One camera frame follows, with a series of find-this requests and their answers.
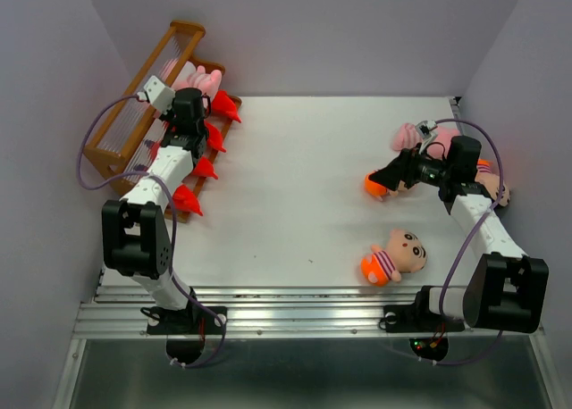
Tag aluminium front mounting rail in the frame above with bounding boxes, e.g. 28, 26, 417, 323
71, 285, 547, 341

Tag boy doll orange pants front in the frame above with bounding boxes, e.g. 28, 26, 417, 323
360, 229, 428, 287

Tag pink striped pig plush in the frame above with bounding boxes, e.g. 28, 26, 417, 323
170, 61, 223, 100
390, 122, 460, 158

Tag pink striped pig plush front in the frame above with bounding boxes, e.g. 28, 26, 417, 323
170, 61, 223, 100

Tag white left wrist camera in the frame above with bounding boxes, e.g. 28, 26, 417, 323
136, 75, 175, 114

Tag wooden tiered shelf rack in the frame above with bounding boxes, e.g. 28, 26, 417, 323
83, 20, 236, 222

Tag boy doll orange pants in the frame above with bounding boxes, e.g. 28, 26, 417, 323
360, 229, 428, 287
364, 172, 409, 201
475, 159, 510, 208

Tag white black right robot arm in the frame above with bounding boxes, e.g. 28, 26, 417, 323
368, 136, 549, 333

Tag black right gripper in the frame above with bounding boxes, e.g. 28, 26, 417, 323
367, 141, 452, 191

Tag red shark plush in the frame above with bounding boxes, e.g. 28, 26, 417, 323
191, 156, 218, 179
211, 89, 242, 122
172, 185, 203, 216
205, 121, 226, 153

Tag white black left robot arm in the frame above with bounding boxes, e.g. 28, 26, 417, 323
102, 88, 208, 335

